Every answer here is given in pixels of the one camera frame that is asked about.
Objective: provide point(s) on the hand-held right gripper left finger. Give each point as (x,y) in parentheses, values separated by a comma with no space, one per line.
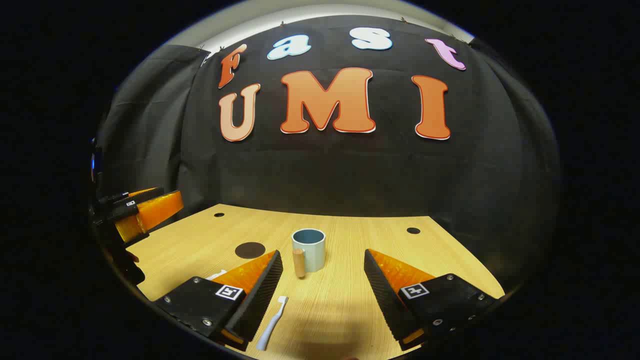
(262,295)

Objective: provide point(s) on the white toothpaste tube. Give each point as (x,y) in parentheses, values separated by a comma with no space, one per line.
(216,274)

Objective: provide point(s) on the light blue cup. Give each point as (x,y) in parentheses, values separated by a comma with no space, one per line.
(315,252)

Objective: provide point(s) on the dark brown round coaster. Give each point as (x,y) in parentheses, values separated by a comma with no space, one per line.
(250,250)

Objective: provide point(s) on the white toothbrush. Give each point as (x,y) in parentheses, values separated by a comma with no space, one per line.
(272,325)

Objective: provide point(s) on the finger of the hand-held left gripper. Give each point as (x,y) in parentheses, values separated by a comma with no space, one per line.
(155,212)
(145,192)

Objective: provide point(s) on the black backdrop cloth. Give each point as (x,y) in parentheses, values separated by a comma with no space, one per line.
(325,170)

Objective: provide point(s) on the wooden desktop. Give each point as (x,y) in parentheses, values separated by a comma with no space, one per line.
(345,240)

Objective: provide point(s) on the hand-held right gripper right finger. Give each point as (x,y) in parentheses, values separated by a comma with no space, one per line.
(382,295)

